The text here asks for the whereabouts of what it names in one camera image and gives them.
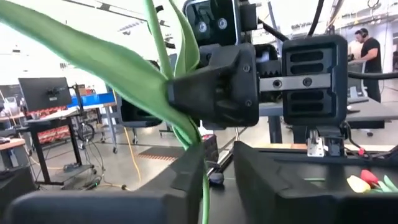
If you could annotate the grey desk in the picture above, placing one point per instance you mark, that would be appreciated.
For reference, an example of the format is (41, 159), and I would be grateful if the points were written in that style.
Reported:
(373, 112)

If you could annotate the dark office chair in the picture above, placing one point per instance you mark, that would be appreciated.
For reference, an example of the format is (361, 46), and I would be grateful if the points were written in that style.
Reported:
(136, 116)

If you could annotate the black standing desk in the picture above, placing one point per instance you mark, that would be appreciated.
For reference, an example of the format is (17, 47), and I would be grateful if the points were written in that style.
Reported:
(46, 124)

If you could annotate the black computer monitor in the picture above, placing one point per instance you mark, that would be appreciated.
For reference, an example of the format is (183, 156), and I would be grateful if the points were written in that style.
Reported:
(43, 93)

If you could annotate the yellow artificial tulip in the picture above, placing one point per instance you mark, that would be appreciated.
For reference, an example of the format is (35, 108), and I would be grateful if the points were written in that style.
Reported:
(93, 59)
(357, 184)

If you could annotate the person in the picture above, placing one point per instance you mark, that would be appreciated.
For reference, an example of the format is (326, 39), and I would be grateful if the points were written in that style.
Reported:
(371, 56)

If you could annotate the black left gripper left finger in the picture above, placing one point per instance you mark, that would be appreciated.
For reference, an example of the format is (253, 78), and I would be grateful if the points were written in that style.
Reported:
(124, 208)

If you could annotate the blue storage bins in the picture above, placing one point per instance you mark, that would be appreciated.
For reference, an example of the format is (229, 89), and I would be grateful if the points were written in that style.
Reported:
(93, 100)

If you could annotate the black and red tool case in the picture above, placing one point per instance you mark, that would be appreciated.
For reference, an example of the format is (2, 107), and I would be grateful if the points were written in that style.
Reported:
(211, 147)

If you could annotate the black hazard-striped floor mat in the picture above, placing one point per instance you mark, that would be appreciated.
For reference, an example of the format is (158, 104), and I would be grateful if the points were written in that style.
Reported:
(161, 152)

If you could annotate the black aluminium table frame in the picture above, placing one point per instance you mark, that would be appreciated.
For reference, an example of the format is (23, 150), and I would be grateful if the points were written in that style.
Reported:
(295, 159)

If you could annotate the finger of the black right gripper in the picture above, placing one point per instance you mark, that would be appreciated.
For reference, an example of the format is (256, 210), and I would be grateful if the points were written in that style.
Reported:
(224, 90)

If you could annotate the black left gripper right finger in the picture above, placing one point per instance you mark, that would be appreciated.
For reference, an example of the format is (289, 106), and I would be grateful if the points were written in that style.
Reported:
(280, 205)

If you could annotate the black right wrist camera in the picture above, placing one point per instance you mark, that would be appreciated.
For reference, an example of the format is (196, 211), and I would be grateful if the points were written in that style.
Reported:
(214, 21)

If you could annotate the red artificial tulip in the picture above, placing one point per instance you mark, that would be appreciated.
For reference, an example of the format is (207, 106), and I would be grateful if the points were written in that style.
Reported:
(369, 177)

